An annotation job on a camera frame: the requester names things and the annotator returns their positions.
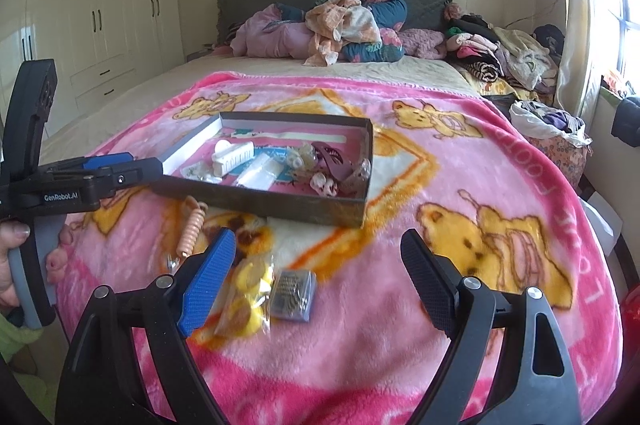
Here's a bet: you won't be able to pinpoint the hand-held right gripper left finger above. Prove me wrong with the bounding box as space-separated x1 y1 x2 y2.
57 227 238 425

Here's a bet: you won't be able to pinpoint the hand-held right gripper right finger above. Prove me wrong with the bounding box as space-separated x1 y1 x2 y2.
400 228 583 425

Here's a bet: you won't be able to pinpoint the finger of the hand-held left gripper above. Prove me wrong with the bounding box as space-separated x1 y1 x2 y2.
97 157 165 197
47 153 135 176

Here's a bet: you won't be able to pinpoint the bag of yellow hair ties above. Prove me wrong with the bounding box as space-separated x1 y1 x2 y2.
212 254 277 339

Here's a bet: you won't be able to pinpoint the peach spiral hair tie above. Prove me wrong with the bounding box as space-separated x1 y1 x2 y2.
177 195 209 259

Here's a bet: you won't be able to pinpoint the earrings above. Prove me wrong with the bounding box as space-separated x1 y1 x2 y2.
182 162 224 186

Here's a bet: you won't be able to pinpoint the grey box of hairpins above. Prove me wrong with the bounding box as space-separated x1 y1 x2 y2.
269 268 319 324

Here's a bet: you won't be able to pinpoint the white hair claw clip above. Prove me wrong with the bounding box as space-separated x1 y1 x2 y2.
210 140 256 179

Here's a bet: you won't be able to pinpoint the shallow brown cardboard box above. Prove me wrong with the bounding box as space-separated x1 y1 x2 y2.
151 111 374 228

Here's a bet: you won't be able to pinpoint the small clear plastic bag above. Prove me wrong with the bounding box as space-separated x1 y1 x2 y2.
235 156 282 192

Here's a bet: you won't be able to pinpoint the polka dot bow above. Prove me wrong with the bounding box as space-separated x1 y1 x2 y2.
346 156 372 194

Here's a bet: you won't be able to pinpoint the dark maroon hair clip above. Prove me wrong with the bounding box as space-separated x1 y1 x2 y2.
310 142 359 182

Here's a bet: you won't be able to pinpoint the pale translucent hair clip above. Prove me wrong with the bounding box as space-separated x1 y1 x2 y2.
287 144 317 172

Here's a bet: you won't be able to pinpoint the person's left hand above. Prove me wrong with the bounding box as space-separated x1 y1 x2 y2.
0 212 82 312

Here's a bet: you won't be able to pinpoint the pink bear printed blanket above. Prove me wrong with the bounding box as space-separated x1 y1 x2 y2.
47 71 623 425

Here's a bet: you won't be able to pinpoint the green cloth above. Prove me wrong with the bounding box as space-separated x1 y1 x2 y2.
0 314 47 362

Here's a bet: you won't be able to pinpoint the floral fabric bag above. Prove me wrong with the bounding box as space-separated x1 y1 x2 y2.
524 134 590 187

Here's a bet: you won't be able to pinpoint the white paper bag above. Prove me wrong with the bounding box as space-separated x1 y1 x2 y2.
581 199 622 257

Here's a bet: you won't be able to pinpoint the lilac pink quilt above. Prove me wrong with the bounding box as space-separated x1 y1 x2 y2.
230 4 314 58

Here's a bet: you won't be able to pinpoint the white bag of clothes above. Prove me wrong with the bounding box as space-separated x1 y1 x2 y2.
509 99 594 142

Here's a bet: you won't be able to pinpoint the red object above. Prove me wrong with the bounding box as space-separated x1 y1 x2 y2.
619 282 640 341

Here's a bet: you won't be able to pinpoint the pink floral pillow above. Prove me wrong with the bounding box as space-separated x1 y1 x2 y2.
397 28 449 61

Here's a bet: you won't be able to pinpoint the pile of folded clothes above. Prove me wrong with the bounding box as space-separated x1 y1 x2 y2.
444 2 567 94

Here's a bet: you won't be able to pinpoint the orange floral cloth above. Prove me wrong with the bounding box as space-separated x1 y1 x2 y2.
303 0 382 67

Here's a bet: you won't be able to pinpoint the dark clothes on windowsill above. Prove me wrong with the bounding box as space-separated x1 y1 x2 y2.
611 96 640 142

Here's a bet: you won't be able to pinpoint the dark blue floral quilt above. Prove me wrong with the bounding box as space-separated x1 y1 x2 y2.
277 0 409 64

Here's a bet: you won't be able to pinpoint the cream curtain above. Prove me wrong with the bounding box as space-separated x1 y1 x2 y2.
550 0 610 122

